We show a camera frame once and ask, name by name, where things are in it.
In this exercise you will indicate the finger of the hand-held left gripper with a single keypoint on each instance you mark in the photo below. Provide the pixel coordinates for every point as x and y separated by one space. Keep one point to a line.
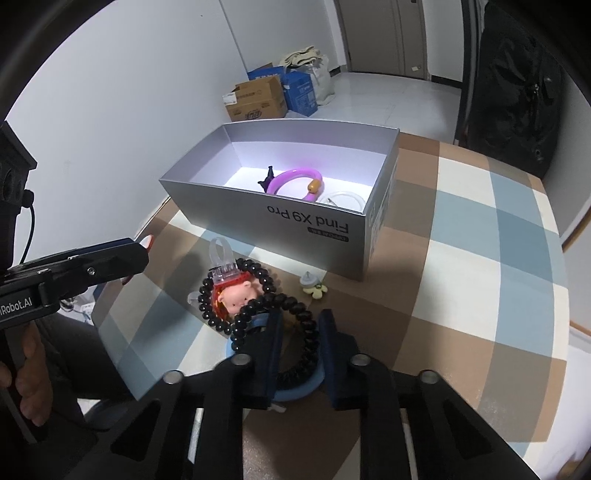
106 265

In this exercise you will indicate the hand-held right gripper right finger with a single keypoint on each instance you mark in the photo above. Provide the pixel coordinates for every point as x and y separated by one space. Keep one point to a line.
328 355

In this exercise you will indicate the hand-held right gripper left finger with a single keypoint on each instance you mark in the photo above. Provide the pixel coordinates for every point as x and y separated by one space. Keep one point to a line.
268 355

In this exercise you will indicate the pink pig toy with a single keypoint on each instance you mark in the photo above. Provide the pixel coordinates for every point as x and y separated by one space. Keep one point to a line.
235 295

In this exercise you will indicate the grey cardboard box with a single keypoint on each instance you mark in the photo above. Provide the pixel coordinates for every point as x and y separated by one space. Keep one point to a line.
323 240

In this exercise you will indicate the person's left hand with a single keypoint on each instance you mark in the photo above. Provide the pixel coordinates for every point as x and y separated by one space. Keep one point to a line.
32 364

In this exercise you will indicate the yellow flower charm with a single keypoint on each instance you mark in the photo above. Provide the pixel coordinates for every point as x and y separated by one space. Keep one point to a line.
316 290

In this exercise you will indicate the dark purple charm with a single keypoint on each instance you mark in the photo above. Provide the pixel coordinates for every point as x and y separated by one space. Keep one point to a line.
267 182

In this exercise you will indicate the brown cardboard box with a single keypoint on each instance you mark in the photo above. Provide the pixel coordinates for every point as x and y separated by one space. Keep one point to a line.
258 99

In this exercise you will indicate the blue carton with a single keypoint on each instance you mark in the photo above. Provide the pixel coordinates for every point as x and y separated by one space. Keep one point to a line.
300 94

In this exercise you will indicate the white sack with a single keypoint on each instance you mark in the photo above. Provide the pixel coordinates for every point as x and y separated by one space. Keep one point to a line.
323 81

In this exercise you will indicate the beige cloth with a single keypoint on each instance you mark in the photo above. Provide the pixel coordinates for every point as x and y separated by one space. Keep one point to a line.
302 57

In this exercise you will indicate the black stand pole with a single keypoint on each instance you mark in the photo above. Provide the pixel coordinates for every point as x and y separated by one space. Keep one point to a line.
467 69

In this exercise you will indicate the grey door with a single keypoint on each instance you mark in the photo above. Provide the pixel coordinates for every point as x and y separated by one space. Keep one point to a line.
383 32

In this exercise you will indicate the black hanging bag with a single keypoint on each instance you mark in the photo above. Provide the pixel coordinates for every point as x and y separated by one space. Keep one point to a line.
517 83

